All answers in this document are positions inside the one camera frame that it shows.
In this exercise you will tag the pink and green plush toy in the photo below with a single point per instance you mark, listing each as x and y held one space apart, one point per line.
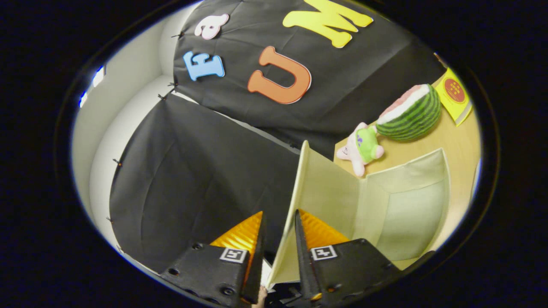
364 147

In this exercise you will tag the watermelon slice plush toy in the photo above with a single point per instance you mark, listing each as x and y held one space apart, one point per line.
413 117

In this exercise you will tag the yellow book with red circle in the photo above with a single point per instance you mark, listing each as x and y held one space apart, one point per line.
454 96

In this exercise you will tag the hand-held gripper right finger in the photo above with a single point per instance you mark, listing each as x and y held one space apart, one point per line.
305 265

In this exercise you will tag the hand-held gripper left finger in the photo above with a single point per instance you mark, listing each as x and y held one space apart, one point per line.
256 265

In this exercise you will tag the black backdrop cloth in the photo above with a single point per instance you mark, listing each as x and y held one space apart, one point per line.
205 162

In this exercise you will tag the long ceiling light panel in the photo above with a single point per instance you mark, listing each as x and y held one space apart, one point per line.
97 79

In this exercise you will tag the pale green fabric storage box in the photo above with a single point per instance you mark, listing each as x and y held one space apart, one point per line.
385 201

